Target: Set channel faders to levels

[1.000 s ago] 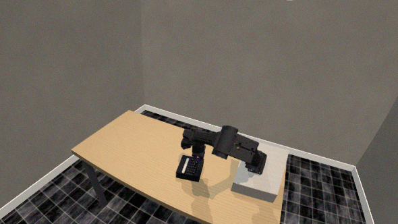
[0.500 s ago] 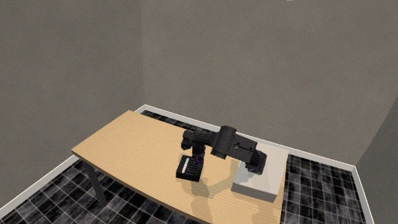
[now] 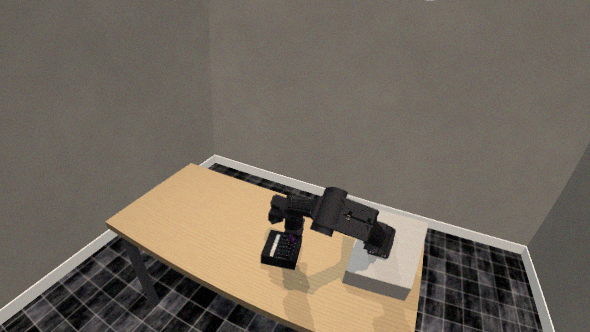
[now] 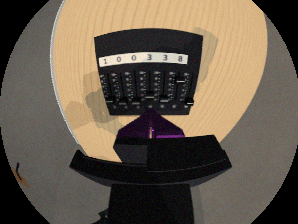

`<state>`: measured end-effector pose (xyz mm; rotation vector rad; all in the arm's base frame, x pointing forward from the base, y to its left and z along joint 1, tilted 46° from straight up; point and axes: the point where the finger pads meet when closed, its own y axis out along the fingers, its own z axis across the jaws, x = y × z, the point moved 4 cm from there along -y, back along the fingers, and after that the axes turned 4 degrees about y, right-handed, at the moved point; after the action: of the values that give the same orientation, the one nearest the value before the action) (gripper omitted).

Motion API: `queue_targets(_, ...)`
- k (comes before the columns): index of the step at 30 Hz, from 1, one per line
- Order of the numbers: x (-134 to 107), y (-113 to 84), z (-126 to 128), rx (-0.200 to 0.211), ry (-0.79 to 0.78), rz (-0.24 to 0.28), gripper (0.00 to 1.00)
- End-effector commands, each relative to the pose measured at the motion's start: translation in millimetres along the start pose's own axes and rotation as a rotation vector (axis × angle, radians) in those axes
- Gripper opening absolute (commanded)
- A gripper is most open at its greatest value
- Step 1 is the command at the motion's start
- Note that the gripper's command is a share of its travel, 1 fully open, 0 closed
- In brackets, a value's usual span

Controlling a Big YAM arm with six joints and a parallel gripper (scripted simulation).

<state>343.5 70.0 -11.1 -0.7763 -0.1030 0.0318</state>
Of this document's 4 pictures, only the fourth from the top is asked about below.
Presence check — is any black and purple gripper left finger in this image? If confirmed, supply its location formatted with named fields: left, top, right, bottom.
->
left=116, top=108, right=151, bottom=138

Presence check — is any black lighting desk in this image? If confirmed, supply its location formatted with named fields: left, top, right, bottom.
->
left=94, top=28, right=203, bottom=116

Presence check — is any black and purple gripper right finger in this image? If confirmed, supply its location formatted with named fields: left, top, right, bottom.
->
left=151, top=108, right=185, bottom=138

